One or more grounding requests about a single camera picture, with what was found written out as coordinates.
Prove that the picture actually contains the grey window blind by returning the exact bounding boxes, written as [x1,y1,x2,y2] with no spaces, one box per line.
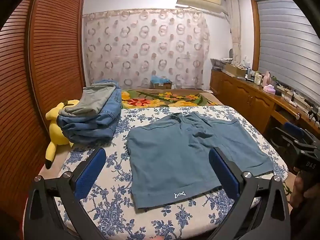
[255,0,320,105]

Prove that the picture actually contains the person's right hand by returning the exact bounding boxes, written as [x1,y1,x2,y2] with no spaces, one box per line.
[291,171,320,208]

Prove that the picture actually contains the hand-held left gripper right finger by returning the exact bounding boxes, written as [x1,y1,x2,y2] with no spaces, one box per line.
[209,147,292,240]

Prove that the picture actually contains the person's right forearm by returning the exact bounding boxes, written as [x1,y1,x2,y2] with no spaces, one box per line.
[290,197,320,240]

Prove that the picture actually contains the open cardboard box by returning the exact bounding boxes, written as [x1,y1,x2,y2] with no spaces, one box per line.
[225,64,247,77]

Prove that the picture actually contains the folded blue jeans stack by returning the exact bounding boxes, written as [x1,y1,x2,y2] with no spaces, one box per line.
[57,79,122,144]

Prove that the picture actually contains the ring patterned curtain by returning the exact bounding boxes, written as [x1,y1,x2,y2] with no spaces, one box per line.
[82,9,210,90]

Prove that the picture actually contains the pink bottle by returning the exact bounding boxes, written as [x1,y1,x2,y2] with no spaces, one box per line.
[262,71,272,87]

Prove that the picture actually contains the yellow plush toy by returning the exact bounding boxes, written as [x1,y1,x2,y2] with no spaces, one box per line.
[45,100,80,169]

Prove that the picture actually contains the wooden slatted wardrobe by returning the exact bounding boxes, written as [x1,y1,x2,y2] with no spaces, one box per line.
[0,0,87,220]

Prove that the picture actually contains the wooden window frame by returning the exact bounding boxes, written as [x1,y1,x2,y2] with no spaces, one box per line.
[249,0,262,72]

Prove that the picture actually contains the sheer window curtain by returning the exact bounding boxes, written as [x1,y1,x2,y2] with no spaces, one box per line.
[226,0,242,65]

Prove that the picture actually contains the teal pants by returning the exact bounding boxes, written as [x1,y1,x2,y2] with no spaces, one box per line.
[126,112,275,209]

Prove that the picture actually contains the white power strip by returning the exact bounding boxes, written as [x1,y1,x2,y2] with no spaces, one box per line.
[275,85,305,103]

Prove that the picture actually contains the cardboard box with blue cloth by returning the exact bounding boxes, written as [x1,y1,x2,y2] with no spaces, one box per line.
[150,74,173,89]

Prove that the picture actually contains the colourful floral blanket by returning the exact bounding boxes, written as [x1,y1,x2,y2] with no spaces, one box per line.
[121,89,220,109]

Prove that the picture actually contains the blue floral bed sheet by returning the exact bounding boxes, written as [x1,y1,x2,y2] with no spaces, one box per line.
[24,105,289,240]

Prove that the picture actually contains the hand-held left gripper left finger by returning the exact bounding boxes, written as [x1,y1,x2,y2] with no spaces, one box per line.
[24,147,107,240]

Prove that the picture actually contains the wooden sideboard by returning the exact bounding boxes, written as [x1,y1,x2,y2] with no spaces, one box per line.
[210,69,320,140]

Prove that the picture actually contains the folded grey pants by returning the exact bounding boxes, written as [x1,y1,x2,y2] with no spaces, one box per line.
[60,83,117,117]

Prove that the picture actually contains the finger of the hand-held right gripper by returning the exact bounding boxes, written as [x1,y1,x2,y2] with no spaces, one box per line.
[271,127,300,155]
[284,122,307,140]

